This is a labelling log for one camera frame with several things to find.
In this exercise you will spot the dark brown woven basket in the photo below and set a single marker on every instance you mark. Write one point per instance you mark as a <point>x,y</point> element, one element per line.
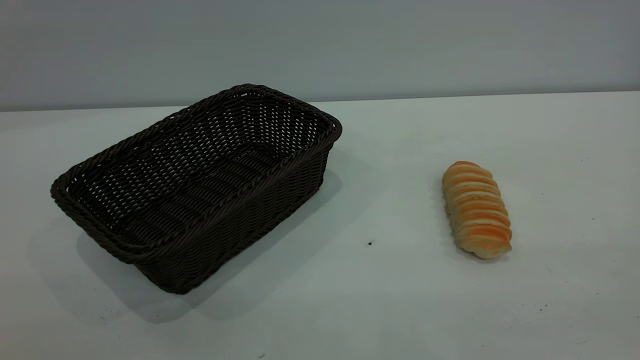
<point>260,210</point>

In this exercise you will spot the striped orange bread roll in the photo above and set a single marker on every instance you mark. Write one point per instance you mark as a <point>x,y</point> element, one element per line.
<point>476,210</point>

